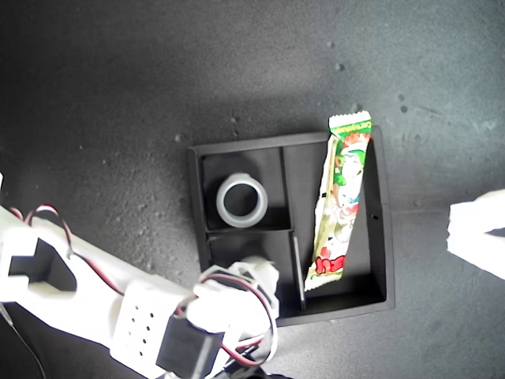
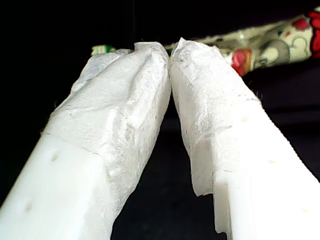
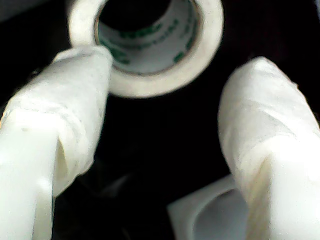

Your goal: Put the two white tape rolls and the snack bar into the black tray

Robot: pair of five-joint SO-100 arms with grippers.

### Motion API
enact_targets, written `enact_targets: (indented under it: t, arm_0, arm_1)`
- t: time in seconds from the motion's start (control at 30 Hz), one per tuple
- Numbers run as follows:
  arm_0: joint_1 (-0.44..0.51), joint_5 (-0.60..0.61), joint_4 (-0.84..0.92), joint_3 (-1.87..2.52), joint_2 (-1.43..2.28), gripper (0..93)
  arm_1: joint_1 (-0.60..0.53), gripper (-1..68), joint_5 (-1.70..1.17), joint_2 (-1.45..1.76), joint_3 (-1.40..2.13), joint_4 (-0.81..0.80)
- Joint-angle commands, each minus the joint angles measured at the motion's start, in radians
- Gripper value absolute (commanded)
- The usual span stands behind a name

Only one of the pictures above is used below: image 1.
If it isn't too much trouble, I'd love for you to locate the black compartment tray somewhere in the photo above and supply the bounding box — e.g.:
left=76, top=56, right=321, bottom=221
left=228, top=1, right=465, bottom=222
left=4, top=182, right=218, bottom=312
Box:
left=187, top=125, right=397, bottom=328

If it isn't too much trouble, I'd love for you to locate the printed wrapper snack bar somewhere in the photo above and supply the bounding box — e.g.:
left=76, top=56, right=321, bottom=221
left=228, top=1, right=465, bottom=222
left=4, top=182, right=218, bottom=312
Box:
left=303, top=111, right=373, bottom=293

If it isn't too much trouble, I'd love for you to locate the thin grey wire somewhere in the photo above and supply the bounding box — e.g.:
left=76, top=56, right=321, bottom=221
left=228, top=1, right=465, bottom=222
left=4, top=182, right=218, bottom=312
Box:
left=0, top=302, right=45, bottom=379

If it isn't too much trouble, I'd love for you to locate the red servo wire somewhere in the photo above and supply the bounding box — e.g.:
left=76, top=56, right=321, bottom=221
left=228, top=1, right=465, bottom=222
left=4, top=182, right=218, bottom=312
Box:
left=8, top=204, right=125, bottom=296

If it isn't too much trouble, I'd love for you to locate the large white tape roll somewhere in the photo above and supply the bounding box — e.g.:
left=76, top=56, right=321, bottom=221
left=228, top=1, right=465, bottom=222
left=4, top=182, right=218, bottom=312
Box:
left=215, top=172, right=269, bottom=229

